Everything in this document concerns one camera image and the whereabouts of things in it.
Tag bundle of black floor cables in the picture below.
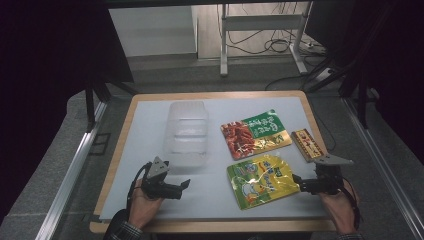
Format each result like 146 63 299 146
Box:
216 3 329 57

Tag yellow and green spout pouch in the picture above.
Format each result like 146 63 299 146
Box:
226 152 301 211

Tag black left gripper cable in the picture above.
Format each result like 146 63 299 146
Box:
125 161 154 214

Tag person's right hand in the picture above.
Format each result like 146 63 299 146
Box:
318 179 361 235

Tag black metal stand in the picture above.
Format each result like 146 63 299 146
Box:
83 75 138 133
338 59 382 130

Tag white power strip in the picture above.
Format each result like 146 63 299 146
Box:
311 66 335 85

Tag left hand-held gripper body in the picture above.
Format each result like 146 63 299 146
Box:
141 155 172 200

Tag person's left hand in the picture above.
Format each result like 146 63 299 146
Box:
128 178 164 231

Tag white metal desk frame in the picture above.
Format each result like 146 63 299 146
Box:
218 0 314 78

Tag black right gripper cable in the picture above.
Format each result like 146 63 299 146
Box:
339 178 364 232

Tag small brown and red box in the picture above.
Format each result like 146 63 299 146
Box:
290 128 327 164

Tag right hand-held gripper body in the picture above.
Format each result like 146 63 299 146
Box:
308 153 355 196

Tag dark curtain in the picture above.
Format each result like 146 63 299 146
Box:
0 0 135 224
333 0 424 165

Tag red and green food packet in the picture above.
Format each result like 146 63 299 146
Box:
219 109 294 162

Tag aluminium rail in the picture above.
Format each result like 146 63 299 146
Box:
343 96 424 240
34 99 109 240

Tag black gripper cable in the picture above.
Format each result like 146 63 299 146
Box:
339 178 364 232
125 161 154 214

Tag clear plastic container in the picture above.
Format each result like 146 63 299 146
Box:
162 100 210 168

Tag thin black cable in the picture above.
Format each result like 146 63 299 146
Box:
309 99 338 153

